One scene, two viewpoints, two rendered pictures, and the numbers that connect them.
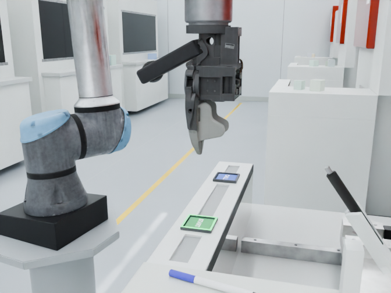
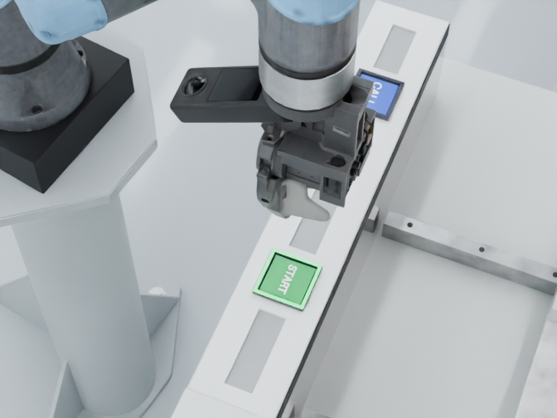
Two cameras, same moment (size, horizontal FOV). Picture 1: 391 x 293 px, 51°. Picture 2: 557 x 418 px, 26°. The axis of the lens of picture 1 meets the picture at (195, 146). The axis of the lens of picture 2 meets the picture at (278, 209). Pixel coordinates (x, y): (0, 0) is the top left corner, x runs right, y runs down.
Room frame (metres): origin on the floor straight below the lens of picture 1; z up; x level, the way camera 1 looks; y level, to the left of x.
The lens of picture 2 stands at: (0.08, -0.08, 2.06)
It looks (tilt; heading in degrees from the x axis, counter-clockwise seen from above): 58 degrees down; 7
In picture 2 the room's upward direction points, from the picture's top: straight up
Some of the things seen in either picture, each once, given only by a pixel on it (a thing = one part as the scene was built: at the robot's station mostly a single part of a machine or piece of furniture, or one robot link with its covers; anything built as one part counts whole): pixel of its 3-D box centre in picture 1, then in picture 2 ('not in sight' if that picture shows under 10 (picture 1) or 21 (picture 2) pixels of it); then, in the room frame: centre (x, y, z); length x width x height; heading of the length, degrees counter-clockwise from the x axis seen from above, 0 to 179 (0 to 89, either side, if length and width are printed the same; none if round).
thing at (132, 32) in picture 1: (127, 54); not in sight; (7.81, 1.27, 1.00); 1.80 x 1.08 x 2.00; 165
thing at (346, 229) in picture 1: (362, 229); not in sight; (0.79, -0.35, 0.89); 0.08 x 0.03 x 0.03; 75
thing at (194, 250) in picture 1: (213, 229); (328, 220); (0.80, -0.04, 0.89); 0.55 x 0.09 x 0.14; 165
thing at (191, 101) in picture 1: (193, 102); (274, 174); (0.66, 0.00, 1.19); 0.05 x 0.02 x 0.09; 165
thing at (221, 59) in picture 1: (212, 64); (313, 124); (0.67, -0.03, 1.25); 0.09 x 0.08 x 0.12; 75
